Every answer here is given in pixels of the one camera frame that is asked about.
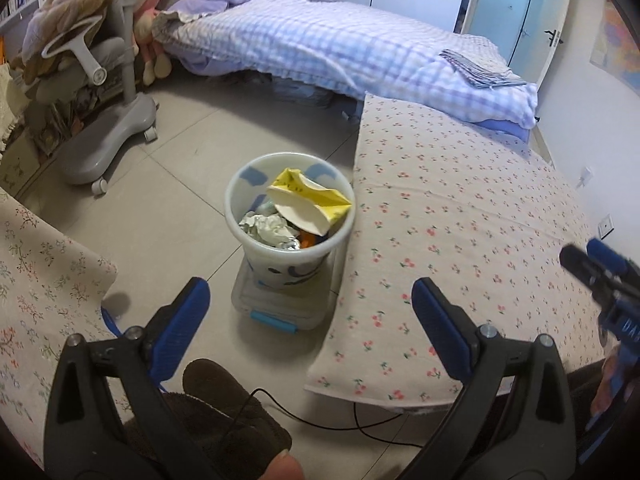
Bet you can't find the yellow white paper bag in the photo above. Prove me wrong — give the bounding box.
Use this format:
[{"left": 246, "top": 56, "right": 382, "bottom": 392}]
[{"left": 267, "top": 168, "right": 352, "bottom": 236}]

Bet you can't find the white tissue paper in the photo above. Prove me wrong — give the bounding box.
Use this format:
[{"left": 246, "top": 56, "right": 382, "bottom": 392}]
[{"left": 239, "top": 211, "right": 300, "bottom": 250}]

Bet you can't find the orange peel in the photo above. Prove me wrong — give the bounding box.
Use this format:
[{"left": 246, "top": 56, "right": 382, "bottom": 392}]
[{"left": 297, "top": 231, "right": 326, "bottom": 249}]

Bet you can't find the white plastic trash bin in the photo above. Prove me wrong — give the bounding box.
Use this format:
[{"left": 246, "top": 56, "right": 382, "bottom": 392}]
[{"left": 224, "top": 152, "right": 356, "bottom": 289}]

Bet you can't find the person's right hand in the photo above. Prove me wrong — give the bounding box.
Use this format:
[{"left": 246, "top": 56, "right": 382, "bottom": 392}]
[{"left": 589, "top": 343, "right": 640, "bottom": 418}]

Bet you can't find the person's left hand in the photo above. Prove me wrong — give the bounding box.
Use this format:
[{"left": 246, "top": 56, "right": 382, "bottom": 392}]
[{"left": 259, "top": 450, "right": 305, "bottom": 480}]

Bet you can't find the white plug adapter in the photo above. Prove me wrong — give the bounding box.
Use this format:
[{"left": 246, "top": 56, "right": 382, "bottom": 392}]
[{"left": 576, "top": 167, "right": 593, "bottom": 188}]

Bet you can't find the brown fuzzy slipper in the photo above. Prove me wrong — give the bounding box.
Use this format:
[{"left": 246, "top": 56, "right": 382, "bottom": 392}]
[{"left": 164, "top": 359, "right": 292, "bottom": 479}]

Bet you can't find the floral beige cloth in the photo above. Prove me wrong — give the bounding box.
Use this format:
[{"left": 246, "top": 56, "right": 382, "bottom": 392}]
[{"left": 0, "top": 192, "right": 117, "bottom": 466}]

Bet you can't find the cherry print tablecloth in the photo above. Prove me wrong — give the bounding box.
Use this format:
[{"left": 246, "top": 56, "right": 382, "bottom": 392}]
[{"left": 306, "top": 96, "right": 606, "bottom": 408}]

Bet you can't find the clear plastic storage box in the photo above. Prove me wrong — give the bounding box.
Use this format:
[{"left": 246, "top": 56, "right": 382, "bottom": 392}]
[{"left": 231, "top": 254, "right": 335, "bottom": 334}]

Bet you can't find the folded striped cloth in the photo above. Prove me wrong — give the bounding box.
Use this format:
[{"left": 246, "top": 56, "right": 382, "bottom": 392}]
[{"left": 439, "top": 49, "right": 526, "bottom": 89}]

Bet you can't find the white room door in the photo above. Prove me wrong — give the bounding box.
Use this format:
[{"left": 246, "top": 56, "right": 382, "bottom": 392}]
[{"left": 510, "top": 0, "right": 570, "bottom": 87}]

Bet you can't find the grey kids desk chair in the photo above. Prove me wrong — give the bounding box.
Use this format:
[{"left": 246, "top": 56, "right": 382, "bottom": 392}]
[{"left": 34, "top": 0, "right": 157, "bottom": 196}]

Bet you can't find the pink plush monkey toy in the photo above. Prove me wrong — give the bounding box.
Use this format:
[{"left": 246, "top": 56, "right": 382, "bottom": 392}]
[{"left": 134, "top": 0, "right": 172, "bottom": 87}]

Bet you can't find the blue checked quilt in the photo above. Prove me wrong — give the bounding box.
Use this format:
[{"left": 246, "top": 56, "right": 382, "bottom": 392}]
[{"left": 152, "top": 0, "right": 538, "bottom": 134}]

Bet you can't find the brown blanket on chair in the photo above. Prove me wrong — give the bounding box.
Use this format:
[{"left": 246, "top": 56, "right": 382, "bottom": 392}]
[{"left": 11, "top": 0, "right": 113, "bottom": 84}]

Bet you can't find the wall power socket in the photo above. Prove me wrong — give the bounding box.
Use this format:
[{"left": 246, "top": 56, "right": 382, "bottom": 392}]
[{"left": 598, "top": 214, "right": 614, "bottom": 240}]

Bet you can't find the black cable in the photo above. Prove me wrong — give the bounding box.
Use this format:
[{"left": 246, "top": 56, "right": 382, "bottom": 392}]
[{"left": 219, "top": 386, "right": 426, "bottom": 450}]

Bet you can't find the wall map poster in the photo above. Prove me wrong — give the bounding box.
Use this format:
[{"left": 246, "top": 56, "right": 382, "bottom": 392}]
[{"left": 590, "top": 0, "right": 640, "bottom": 94}]

